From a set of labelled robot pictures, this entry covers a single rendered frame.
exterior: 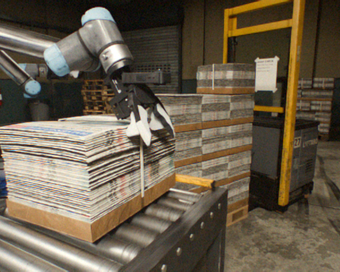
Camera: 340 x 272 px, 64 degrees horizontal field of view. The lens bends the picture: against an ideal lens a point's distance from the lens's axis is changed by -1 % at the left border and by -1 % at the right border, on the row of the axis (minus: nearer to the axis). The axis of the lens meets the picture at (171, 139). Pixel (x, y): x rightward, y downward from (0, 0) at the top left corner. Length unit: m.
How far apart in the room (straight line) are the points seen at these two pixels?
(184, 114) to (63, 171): 1.24
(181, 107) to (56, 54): 1.13
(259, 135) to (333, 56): 5.48
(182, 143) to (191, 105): 0.25
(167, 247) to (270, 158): 2.24
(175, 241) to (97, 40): 0.49
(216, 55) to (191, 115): 6.82
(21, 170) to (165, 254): 0.39
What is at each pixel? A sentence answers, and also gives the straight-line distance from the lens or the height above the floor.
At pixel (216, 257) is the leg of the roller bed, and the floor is 0.58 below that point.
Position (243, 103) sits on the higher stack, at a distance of 2.20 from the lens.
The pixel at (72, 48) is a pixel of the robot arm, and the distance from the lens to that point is 0.72.
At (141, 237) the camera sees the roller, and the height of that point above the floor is 0.79.
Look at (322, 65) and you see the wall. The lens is 8.03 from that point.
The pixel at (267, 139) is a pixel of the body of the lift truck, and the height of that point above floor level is 0.63.
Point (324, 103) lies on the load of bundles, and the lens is 6.38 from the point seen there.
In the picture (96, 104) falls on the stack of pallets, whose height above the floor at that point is 0.60.
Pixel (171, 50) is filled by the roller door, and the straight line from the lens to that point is 9.16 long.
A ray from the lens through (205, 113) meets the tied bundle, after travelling 1.89.
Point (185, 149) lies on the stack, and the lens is 1.81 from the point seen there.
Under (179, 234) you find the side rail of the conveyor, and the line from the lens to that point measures 0.65.
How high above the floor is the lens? 1.13
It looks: 11 degrees down
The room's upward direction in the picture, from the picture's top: straight up
